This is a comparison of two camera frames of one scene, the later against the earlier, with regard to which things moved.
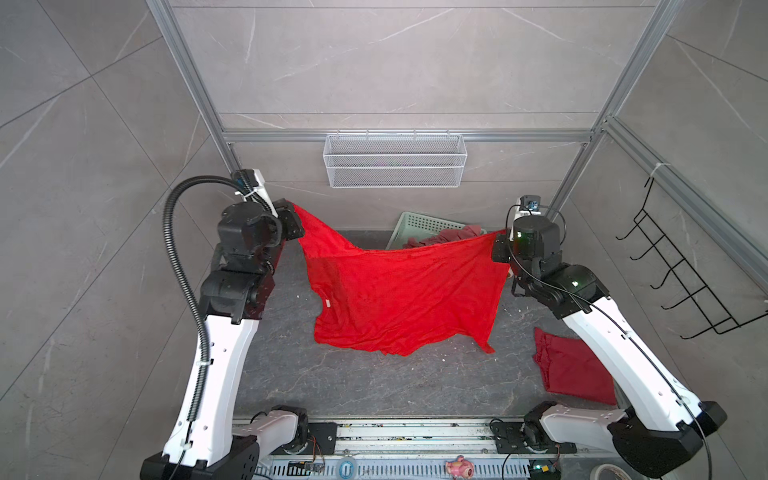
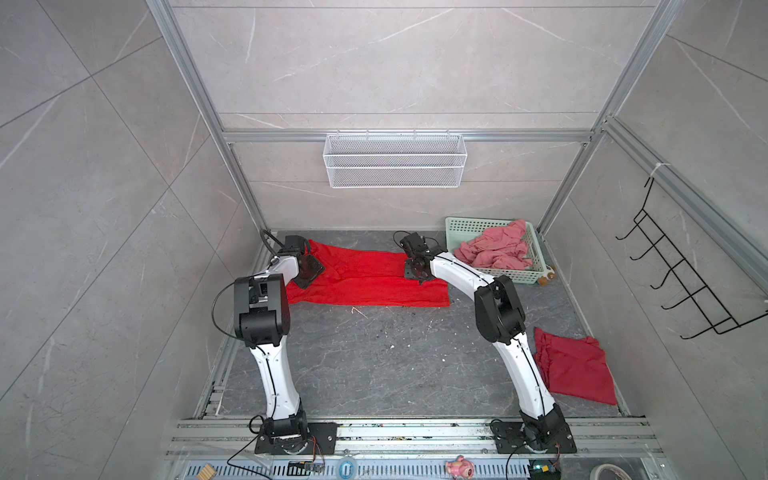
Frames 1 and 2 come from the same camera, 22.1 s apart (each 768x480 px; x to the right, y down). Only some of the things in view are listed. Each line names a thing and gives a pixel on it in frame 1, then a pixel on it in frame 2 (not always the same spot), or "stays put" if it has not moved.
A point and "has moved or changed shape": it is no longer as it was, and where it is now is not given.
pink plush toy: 460,468 stays put
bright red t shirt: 410,301 has moved or changed shape
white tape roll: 597,471 stays put
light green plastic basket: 417,228 → 498,246
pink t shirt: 444,235 → 504,247
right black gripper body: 504,251 → 411,272
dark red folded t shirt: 568,367 stays put
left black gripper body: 277,228 → 313,268
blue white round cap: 346,470 stays put
